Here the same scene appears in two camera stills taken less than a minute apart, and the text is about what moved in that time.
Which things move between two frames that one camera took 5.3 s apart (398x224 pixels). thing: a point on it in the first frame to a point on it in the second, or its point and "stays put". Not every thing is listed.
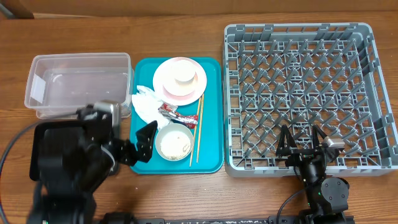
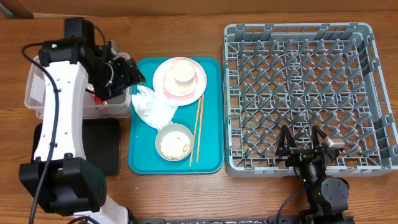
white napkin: x=147 y=104 stays put
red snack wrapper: x=170 y=111 to x=98 y=101
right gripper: x=303 y=154 stays put
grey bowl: x=174 y=142 stays put
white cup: x=184 y=72 stays put
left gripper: x=143 y=149 to x=128 y=75
